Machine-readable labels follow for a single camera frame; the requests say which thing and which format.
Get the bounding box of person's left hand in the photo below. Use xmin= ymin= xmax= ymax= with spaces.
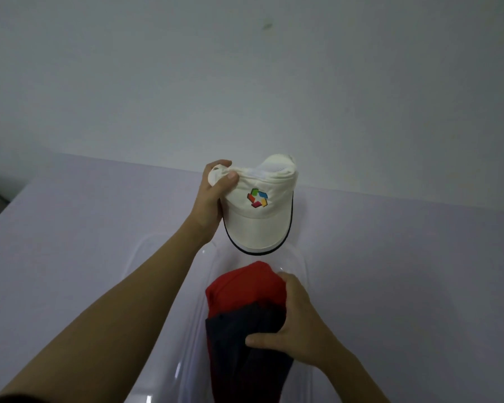
xmin=184 ymin=159 xmax=240 ymax=245

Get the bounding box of person's left forearm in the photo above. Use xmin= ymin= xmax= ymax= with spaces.
xmin=0 ymin=224 xmax=214 ymax=403

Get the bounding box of white cap with colourful logo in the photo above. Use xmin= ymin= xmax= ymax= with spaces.
xmin=207 ymin=154 xmax=299 ymax=255

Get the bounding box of person's right forearm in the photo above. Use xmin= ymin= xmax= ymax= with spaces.
xmin=319 ymin=349 xmax=392 ymax=403

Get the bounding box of person's right hand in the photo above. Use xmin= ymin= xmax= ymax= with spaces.
xmin=245 ymin=271 xmax=350 ymax=371

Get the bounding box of dark navy cap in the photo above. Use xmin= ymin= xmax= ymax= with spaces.
xmin=205 ymin=301 xmax=295 ymax=403

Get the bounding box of red cap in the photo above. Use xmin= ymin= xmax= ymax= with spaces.
xmin=204 ymin=260 xmax=289 ymax=365

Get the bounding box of clear plastic storage bin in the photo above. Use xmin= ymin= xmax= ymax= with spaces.
xmin=124 ymin=232 xmax=334 ymax=403

